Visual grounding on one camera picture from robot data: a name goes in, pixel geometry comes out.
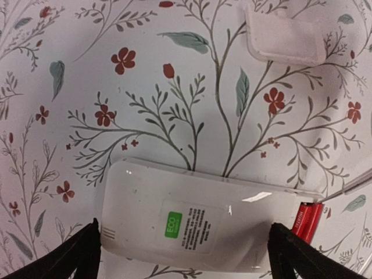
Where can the red battery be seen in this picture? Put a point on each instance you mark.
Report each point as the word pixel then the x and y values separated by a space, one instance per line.
pixel 303 215
pixel 312 223

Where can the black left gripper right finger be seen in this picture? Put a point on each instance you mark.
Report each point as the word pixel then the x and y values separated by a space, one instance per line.
pixel 289 255

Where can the white battery compartment cover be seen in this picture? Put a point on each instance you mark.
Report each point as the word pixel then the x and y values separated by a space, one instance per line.
pixel 284 40

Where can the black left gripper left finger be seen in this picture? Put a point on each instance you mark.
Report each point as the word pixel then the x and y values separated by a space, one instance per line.
pixel 79 257

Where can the floral patterned table mat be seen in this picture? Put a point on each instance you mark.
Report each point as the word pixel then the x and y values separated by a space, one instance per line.
pixel 85 84

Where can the white remote control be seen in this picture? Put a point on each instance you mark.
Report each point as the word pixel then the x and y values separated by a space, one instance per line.
pixel 165 215

